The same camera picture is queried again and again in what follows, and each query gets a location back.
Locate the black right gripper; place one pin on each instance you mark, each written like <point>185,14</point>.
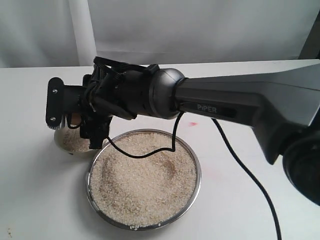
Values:
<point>125,95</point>

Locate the brown wooden cup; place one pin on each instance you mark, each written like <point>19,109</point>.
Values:
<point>74,119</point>

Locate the white uncooked rice grains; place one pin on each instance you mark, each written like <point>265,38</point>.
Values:
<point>72,141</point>

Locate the small cream bowl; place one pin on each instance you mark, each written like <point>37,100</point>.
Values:
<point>58,141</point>

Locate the rice in steel tray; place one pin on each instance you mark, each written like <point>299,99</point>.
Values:
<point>142,177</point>

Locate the white backdrop cloth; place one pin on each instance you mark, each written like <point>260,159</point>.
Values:
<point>67,33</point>

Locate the steel round tray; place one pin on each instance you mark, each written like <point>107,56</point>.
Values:
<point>197,180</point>

